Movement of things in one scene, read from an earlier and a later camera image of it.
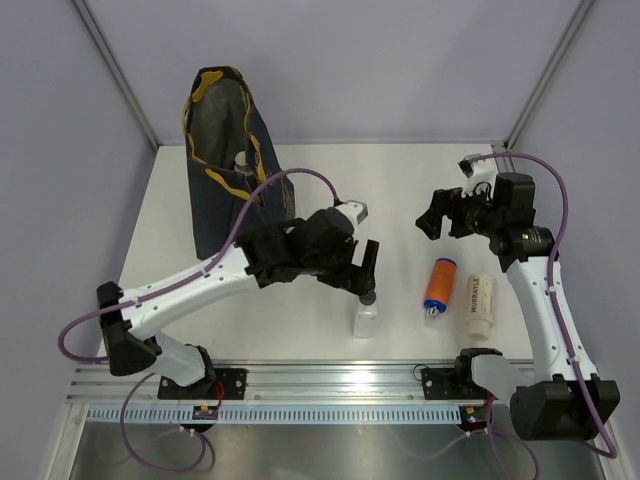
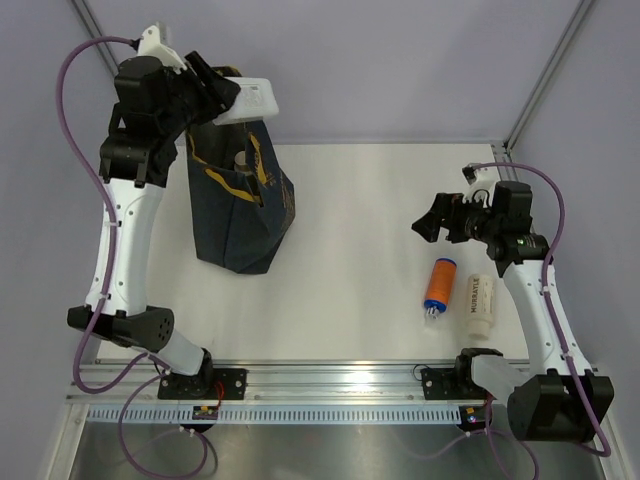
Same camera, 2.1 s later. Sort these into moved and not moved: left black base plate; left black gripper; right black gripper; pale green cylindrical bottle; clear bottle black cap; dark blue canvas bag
Moved: clear bottle black cap; left black gripper
Not moved: dark blue canvas bag; pale green cylindrical bottle; right black gripper; left black base plate
